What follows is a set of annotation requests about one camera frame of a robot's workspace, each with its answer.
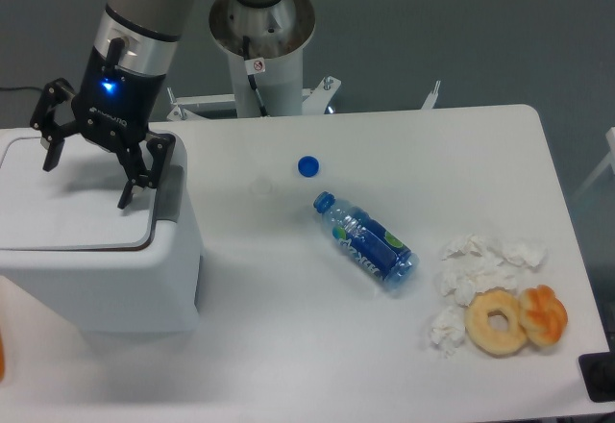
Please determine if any crumpled white tissue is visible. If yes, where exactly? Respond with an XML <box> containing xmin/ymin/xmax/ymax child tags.
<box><xmin>436</xmin><ymin>255</ymin><xmax>518</xmax><ymax>307</ymax></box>
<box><xmin>441</xmin><ymin>234</ymin><xmax>496</xmax><ymax>260</ymax></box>
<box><xmin>428</xmin><ymin>306</ymin><xmax>466</xmax><ymax>358</ymax></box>
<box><xmin>502</xmin><ymin>240</ymin><xmax>548</xmax><ymax>269</ymax></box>

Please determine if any white frame at right edge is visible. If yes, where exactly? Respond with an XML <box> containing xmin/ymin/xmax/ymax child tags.
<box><xmin>571</xmin><ymin>127</ymin><xmax>615</xmax><ymax>203</ymax></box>

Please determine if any plain ring donut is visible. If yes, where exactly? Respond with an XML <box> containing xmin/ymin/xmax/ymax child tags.
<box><xmin>464</xmin><ymin>289</ymin><xmax>528</xmax><ymax>357</ymax></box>

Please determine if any white metal base frame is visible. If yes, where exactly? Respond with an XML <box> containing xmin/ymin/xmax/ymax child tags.
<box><xmin>165</xmin><ymin>75</ymin><xmax>442</xmax><ymax>121</ymax></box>

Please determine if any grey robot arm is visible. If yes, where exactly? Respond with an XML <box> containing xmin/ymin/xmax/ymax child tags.
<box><xmin>30</xmin><ymin>0</ymin><xmax>315</xmax><ymax>207</ymax></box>

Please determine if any white trash can body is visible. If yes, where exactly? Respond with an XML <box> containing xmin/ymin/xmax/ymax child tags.
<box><xmin>1</xmin><ymin>143</ymin><xmax>203</xmax><ymax>333</ymax></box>

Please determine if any blue bottle cap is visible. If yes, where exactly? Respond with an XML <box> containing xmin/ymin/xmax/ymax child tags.
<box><xmin>297</xmin><ymin>155</ymin><xmax>320</xmax><ymax>178</ymax></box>

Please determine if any crumpled white tissue middle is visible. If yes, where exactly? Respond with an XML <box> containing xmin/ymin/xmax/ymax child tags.
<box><xmin>436</xmin><ymin>255</ymin><xmax>518</xmax><ymax>307</ymax></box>

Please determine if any crumpled white tissue right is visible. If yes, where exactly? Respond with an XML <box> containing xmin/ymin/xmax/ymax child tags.
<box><xmin>502</xmin><ymin>240</ymin><xmax>548</xmax><ymax>269</ymax></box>

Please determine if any clear round lid on table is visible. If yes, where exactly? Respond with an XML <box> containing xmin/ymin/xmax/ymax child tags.
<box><xmin>249</xmin><ymin>175</ymin><xmax>276</xmax><ymax>198</ymax></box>

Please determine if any white trash can lid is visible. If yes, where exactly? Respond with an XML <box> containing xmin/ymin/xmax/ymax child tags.
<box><xmin>1</xmin><ymin>130</ymin><xmax>155</xmax><ymax>250</ymax></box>

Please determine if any orange glazed twisted bun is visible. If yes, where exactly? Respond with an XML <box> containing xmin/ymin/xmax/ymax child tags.
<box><xmin>519</xmin><ymin>285</ymin><xmax>568</xmax><ymax>348</ymax></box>

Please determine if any orange object at left edge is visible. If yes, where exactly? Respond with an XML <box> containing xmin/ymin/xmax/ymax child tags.
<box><xmin>0</xmin><ymin>335</ymin><xmax>6</xmax><ymax>383</ymax></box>

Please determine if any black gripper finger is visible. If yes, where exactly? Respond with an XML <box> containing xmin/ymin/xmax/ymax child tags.
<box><xmin>116</xmin><ymin>131</ymin><xmax>176</xmax><ymax>210</ymax></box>
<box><xmin>30</xmin><ymin>78</ymin><xmax>77</xmax><ymax>172</ymax></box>

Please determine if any black device at table edge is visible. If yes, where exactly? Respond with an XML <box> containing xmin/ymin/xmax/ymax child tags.
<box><xmin>578</xmin><ymin>352</ymin><xmax>614</xmax><ymax>403</ymax></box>

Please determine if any crumpled white tissue bottom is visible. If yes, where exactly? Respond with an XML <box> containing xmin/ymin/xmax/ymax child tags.
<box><xmin>428</xmin><ymin>306</ymin><xmax>466</xmax><ymax>358</ymax></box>

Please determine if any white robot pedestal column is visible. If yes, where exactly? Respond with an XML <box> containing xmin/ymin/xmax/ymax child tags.
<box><xmin>209</xmin><ymin>0</ymin><xmax>315</xmax><ymax>118</ymax></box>

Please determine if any blue plastic water bottle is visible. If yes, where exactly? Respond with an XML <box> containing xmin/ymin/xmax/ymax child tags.
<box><xmin>313</xmin><ymin>191</ymin><xmax>419</xmax><ymax>291</ymax></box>

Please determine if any crumpled white tissue top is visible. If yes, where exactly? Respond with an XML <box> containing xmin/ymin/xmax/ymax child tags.
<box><xmin>441</xmin><ymin>234</ymin><xmax>496</xmax><ymax>260</ymax></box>

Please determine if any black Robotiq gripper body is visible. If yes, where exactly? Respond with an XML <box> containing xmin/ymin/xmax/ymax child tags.
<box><xmin>71</xmin><ymin>50</ymin><xmax>164</xmax><ymax>152</ymax></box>

